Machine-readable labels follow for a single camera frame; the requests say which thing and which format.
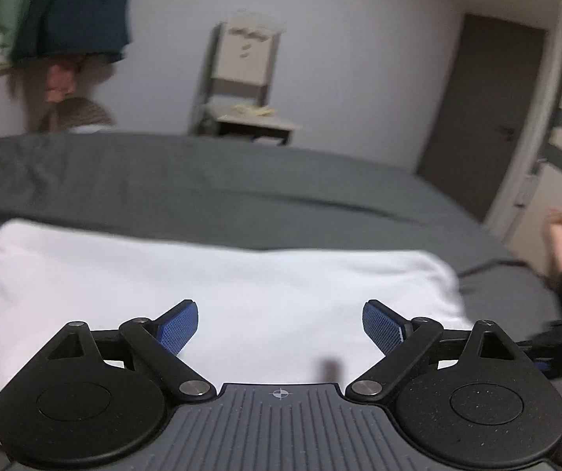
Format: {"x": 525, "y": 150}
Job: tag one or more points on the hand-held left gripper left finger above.
{"x": 180, "y": 326}

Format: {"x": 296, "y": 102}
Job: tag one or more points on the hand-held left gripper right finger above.
{"x": 381, "y": 326}

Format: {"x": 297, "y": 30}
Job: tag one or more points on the white garment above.
{"x": 241, "y": 294}

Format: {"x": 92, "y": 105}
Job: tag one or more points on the person's foot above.
{"x": 560, "y": 250}

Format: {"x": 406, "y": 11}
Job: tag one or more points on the grey bed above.
{"x": 212, "y": 186}

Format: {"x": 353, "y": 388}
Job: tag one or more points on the beige wardrobe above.
{"x": 555, "y": 157}

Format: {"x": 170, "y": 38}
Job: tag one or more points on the white plastic bag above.
{"x": 89, "y": 129}

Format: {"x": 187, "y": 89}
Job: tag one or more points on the yellow cloth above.
{"x": 256, "y": 110}

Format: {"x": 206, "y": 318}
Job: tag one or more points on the beige woven basket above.
{"x": 82, "y": 113}

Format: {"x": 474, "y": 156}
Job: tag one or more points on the dark grey door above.
{"x": 482, "y": 108}

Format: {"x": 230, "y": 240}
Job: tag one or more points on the pink soft toy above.
{"x": 60, "y": 81}

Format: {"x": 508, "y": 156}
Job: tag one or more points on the dark blue jacket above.
{"x": 79, "y": 10}

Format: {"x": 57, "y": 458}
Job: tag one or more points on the white chair with dark frame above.
{"x": 244, "y": 64}

